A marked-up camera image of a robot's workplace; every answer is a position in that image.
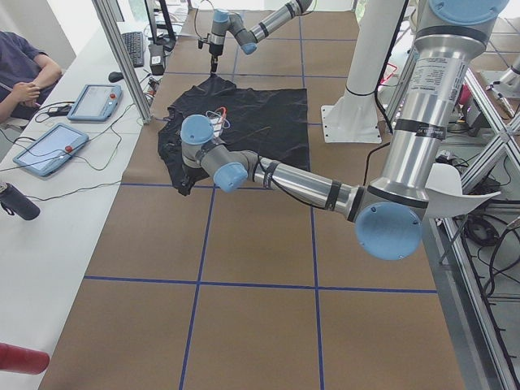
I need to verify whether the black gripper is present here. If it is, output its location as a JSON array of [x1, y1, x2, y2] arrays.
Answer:
[[208, 37, 223, 75]]

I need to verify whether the black printed t-shirt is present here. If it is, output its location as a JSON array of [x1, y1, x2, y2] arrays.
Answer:
[[158, 76, 310, 195]]

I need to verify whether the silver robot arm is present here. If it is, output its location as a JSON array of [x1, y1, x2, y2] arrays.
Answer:
[[180, 1, 506, 260], [198, 0, 313, 75]]

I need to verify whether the black power adapter box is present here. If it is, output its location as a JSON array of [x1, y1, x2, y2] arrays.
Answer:
[[148, 44, 166, 76]]

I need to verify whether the black keyboard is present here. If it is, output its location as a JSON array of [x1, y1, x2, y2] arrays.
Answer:
[[121, 31, 145, 67]]

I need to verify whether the black computer mouse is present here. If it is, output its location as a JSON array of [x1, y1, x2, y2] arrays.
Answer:
[[108, 71, 124, 83]]

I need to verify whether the far blue teach pendant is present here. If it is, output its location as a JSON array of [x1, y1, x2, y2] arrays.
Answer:
[[67, 84, 122, 122]]

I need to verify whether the blue teach pendant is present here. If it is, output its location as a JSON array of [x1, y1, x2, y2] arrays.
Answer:
[[67, 84, 122, 122], [13, 123, 89, 177]]

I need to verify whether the seated person in navy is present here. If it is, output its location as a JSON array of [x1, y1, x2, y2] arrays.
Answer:
[[1, 32, 63, 123]]

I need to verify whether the near blue teach pendant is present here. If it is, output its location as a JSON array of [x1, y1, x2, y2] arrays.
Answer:
[[13, 123, 89, 177]]

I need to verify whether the brown paper table cover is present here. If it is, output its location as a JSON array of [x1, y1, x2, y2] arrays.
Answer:
[[41, 11, 465, 389]]

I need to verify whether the black water bottle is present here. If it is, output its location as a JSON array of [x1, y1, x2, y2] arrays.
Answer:
[[1, 181, 41, 220]]

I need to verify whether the white plastic chair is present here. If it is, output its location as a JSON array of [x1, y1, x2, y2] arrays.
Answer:
[[425, 163, 501, 219]]

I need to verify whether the red cylinder bottle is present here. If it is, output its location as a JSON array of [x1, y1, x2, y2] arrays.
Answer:
[[1, 343, 50, 375]]

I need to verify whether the aluminium frame post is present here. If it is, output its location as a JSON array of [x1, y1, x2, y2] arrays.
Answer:
[[92, 0, 151, 124]]

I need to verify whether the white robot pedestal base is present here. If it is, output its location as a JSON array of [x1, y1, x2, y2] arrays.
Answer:
[[321, 0, 407, 144]]

